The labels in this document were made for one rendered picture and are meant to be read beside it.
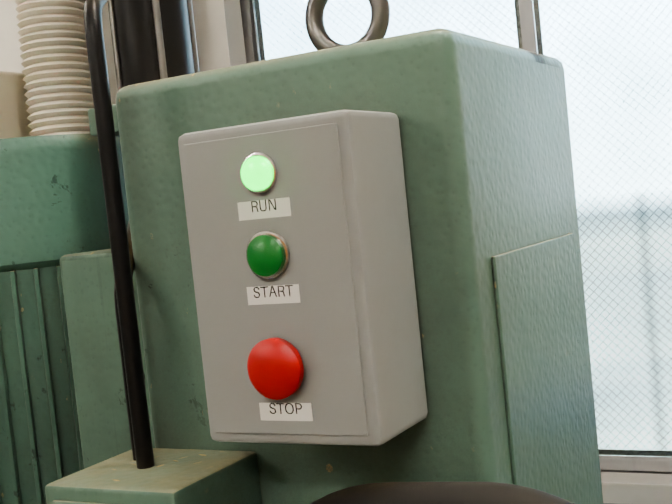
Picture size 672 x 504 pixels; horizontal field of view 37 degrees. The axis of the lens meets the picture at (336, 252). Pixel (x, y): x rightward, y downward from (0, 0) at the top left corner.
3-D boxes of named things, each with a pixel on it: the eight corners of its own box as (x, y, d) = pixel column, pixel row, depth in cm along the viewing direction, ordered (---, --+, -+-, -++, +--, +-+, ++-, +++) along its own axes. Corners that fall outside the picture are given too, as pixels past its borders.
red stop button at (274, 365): (258, 396, 50) (251, 337, 50) (310, 396, 49) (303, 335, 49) (246, 401, 49) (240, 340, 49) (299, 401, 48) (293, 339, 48)
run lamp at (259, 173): (245, 195, 50) (240, 154, 49) (279, 191, 49) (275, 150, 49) (237, 196, 49) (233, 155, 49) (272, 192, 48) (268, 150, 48)
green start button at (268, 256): (250, 280, 50) (245, 232, 50) (292, 278, 49) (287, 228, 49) (243, 282, 49) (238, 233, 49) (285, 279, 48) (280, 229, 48)
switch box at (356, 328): (269, 415, 58) (239, 135, 57) (431, 418, 53) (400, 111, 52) (206, 444, 52) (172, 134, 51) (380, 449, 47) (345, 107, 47)
